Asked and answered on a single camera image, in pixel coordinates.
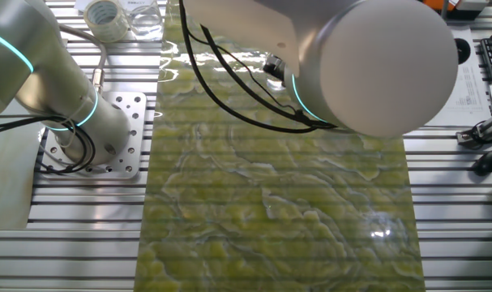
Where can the orange box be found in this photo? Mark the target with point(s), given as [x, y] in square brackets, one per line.
[438, 4]

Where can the clear packing tape roll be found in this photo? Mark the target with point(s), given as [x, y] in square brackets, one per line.
[116, 30]

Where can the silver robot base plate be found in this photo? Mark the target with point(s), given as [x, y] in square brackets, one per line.
[132, 134]

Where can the printed table paper sheet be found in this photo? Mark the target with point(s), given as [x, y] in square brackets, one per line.
[472, 101]

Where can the large clear glass beaker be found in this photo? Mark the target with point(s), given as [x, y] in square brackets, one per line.
[146, 28]

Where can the white box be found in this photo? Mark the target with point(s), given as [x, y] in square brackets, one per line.
[472, 4]

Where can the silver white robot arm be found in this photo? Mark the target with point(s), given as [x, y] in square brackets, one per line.
[391, 73]

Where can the green marble pattern mat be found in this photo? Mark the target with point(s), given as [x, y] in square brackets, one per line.
[270, 203]

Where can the thin aluminium pole with clamp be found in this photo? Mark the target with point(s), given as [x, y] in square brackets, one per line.
[489, 127]

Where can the black computer mouse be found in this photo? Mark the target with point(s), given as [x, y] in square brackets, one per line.
[489, 162]

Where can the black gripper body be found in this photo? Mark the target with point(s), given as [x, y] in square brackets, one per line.
[276, 67]

